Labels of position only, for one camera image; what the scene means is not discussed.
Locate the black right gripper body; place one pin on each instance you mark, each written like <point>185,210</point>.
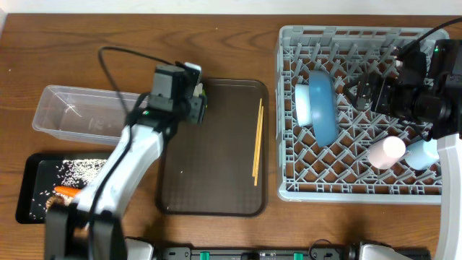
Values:
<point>395,100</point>

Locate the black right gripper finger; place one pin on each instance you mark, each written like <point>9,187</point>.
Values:
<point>362,85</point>
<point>359,100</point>

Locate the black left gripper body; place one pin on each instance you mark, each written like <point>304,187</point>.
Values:
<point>193,110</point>

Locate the foil wrapper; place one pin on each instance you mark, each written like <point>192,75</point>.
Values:
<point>200,90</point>

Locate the dark blue plate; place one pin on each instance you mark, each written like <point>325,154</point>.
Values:
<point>323,108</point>

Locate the pink cup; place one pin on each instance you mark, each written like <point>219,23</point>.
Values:
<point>386,152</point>

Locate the light blue bowl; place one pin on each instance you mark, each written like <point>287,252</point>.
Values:
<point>302,105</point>

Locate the light blue cup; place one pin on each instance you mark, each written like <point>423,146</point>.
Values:
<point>422,154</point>

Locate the white rice pile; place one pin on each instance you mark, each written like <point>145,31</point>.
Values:
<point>71,173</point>

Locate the orange carrot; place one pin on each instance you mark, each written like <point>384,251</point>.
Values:
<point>67,191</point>

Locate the brown food scrap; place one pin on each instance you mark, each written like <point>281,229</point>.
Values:
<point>57,199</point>

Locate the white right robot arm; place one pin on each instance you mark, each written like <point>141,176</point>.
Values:
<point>417,103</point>

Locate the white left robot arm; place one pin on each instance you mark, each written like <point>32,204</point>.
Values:
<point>90,227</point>

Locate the grey dishwasher rack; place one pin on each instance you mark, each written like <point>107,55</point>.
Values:
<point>341,172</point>

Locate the clear plastic bin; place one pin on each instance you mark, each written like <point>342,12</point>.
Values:
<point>80,115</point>

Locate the brown plastic tray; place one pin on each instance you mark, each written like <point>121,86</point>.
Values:
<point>207,169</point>

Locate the wooden chopstick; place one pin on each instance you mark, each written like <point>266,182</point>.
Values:
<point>257,140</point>
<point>256,182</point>

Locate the black plastic bin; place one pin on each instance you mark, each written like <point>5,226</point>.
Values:
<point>29,176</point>

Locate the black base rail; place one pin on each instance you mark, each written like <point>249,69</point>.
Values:
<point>319,252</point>

